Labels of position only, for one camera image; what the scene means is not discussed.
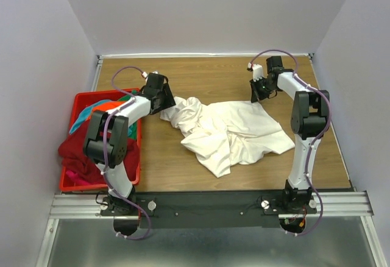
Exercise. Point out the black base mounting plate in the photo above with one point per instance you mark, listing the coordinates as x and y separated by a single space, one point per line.
204 209

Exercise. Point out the orange t shirt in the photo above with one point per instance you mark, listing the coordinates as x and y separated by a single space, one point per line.
106 106

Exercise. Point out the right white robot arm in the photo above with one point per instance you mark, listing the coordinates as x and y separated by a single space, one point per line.
310 119

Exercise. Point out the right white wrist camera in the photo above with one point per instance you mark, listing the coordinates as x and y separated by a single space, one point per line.
256 70

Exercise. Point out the teal t shirt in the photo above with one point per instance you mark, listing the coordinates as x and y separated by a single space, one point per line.
83 115

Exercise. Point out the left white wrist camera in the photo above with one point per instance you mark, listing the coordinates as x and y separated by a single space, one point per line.
145 75

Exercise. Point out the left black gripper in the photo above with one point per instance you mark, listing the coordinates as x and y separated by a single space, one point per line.
169 100

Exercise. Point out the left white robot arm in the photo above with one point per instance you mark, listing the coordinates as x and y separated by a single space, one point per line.
106 138

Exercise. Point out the aluminium frame rail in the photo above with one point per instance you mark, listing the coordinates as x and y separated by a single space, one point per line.
220 228

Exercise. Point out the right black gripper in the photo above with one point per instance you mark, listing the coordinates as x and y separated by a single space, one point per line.
255 96

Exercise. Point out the pink t shirt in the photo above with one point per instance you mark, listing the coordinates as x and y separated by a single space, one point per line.
76 179

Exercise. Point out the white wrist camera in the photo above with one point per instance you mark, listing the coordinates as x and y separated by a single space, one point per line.
256 70
145 75

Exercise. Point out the dark red t shirt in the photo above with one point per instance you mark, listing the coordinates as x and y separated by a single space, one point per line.
75 160

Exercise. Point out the green t shirt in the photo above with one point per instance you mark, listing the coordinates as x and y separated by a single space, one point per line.
132 131

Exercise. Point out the white t shirt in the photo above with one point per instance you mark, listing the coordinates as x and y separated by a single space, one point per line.
224 134

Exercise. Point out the red plastic bin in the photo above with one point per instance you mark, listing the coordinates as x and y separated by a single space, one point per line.
81 102

